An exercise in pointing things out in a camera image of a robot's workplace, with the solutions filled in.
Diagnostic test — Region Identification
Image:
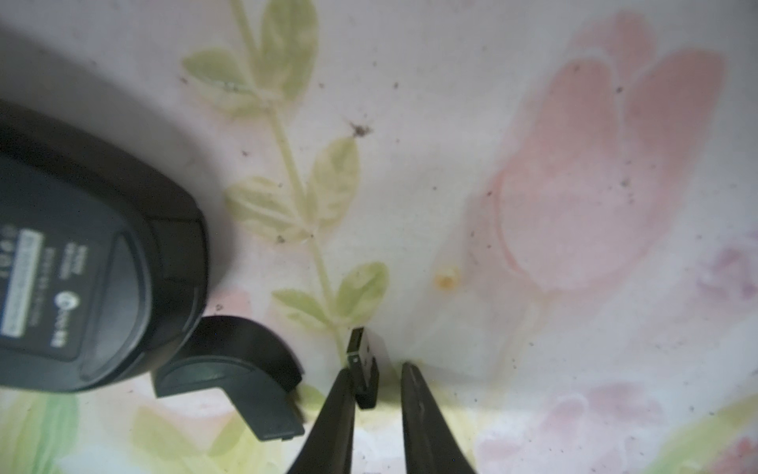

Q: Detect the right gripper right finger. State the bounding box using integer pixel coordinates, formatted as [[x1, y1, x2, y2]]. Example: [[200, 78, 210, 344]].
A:
[[401, 363, 475, 474]]

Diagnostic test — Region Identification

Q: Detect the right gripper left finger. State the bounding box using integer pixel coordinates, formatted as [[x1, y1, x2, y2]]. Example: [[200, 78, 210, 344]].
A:
[[287, 369, 356, 474]]

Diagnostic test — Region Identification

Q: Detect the small black usb receiver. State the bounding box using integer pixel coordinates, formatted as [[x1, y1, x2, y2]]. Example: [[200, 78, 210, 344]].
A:
[[347, 327, 380, 410]]

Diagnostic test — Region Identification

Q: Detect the black mouse battery cover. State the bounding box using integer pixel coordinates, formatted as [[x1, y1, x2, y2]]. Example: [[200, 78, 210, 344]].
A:
[[152, 315, 305, 442]]

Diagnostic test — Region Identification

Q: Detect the black wireless mouse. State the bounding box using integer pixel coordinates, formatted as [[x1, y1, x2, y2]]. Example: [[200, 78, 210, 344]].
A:
[[1, 102, 209, 393]]

